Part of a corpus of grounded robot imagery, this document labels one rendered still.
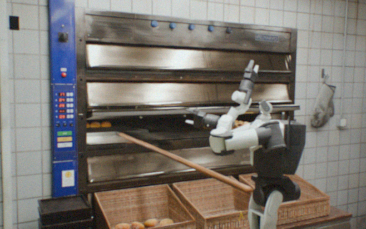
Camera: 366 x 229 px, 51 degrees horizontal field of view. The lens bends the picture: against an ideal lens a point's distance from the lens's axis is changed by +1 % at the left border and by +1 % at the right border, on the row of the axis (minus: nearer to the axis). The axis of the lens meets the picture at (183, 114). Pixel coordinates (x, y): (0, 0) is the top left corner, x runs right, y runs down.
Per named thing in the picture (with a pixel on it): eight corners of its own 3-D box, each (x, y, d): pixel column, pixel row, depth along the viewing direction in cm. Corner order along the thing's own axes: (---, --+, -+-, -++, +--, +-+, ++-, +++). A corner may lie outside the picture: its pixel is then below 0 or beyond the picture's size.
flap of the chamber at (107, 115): (92, 116, 245) (85, 119, 263) (300, 109, 327) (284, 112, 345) (92, 112, 245) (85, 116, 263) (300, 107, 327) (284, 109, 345)
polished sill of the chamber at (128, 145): (85, 150, 266) (84, 144, 265) (283, 136, 348) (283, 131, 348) (86, 151, 260) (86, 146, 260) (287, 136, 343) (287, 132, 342)
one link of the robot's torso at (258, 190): (286, 196, 238) (287, 169, 236) (301, 203, 226) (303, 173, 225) (250, 203, 225) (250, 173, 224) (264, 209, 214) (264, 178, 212)
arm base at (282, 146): (263, 156, 203) (284, 151, 202) (265, 151, 191) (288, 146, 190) (256, 129, 207) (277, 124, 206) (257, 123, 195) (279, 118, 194)
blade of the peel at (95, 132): (148, 133, 327) (148, 129, 327) (84, 136, 302) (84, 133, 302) (134, 127, 359) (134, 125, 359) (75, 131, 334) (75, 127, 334)
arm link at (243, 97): (246, 90, 256) (241, 106, 254) (234, 84, 251) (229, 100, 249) (258, 90, 246) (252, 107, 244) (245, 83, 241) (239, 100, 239)
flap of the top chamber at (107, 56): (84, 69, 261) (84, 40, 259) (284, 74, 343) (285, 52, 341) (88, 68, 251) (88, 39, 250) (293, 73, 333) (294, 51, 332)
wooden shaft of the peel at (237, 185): (253, 194, 156) (253, 186, 156) (247, 195, 155) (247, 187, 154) (122, 136, 308) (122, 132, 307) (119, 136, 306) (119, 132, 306)
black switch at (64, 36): (57, 41, 243) (57, 24, 242) (67, 42, 246) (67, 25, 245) (59, 41, 240) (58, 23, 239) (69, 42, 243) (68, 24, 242)
